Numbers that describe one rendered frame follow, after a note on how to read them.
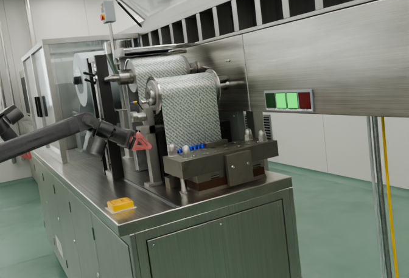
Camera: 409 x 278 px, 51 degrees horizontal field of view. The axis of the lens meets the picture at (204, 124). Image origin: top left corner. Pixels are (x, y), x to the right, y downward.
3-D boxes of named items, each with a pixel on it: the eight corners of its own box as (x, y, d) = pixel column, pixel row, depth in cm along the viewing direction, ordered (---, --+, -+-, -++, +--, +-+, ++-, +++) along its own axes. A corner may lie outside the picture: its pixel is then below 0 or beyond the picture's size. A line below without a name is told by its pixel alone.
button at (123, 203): (108, 208, 146) (106, 201, 145) (127, 203, 149) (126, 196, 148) (113, 213, 139) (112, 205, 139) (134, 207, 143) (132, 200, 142)
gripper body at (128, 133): (129, 148, 150) (110, 141, 146) (120, 146, 159) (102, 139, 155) (136, 131, 150) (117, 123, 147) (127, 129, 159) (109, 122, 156)
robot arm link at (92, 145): (85, 112, 142) (76, 115, 149) (73, 145, 139) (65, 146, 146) (117, 126, 148) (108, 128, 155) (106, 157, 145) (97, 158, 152)
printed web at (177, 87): (138, 171, 198) (122, 60, 191) (184, 160, 208) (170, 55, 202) (172, 185, 163) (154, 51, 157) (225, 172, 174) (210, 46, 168)
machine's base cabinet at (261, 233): (48, 250, 361) (30, 150, 351) (122, 229, 391) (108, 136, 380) (165, 489, 139) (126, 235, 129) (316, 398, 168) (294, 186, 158)
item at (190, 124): (168, 155, 162) (161, 107, 160) (221, 144, 173) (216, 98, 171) (168, 156, 162) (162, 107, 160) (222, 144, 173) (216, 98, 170)
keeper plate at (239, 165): (227, 185, 152) (223, 155, 150) (251, 179, 156) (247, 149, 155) (230, 187, 149) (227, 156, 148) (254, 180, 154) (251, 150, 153)
